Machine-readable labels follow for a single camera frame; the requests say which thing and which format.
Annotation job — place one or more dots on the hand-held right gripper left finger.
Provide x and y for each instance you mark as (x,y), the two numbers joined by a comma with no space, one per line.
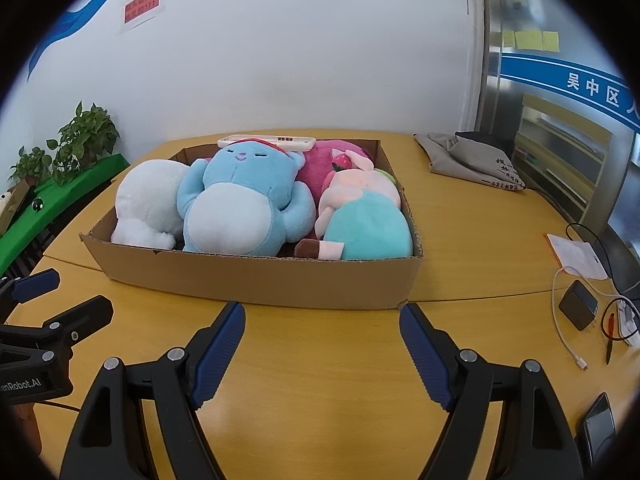
(220,355)

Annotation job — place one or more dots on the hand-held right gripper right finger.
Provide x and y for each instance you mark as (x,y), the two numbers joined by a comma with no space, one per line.
(425,355)

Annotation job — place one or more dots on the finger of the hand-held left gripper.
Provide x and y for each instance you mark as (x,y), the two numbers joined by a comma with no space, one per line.
(35,284)
(85,317)

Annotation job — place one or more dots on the cardboard box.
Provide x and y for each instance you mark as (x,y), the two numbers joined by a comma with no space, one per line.
(250,280)

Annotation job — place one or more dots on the blue plush toy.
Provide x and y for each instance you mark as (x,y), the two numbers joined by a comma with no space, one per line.
(240,220)

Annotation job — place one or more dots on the teal and pink plush toy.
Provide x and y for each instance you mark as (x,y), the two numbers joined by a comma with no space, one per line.
(370,230)

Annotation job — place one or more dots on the white plush toy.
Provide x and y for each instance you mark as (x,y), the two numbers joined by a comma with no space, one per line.
(150,195)

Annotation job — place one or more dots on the green board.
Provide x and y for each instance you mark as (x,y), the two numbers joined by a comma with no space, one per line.
(60,195)

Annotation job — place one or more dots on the small potted plant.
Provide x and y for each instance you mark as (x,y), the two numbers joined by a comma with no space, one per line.
(31,165)

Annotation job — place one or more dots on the large potted plant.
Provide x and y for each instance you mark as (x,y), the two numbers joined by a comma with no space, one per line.
(87,132)

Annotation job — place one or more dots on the black power adapter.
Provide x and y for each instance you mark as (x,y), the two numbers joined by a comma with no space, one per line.
(577,305)

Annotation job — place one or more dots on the black phone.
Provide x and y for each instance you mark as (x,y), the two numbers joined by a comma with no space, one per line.
(600,425)

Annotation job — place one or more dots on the grey cloth bag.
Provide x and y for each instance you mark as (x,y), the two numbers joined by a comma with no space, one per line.
(480,170)

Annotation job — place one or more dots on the white plastic tray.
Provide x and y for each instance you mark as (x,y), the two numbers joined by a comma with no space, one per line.
(295,142)

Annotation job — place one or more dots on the blue glass banner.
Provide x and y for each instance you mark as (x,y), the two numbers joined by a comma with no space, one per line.
(565,77)

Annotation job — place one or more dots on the yellow sticky note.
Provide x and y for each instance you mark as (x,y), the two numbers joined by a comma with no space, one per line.
(508,39)
(550,41)
(529,39)

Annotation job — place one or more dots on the red wall sign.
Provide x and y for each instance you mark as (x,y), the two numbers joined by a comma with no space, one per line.
(144,7)

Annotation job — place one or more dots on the metal door frame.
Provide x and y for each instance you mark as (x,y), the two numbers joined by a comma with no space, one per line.
(490,60)

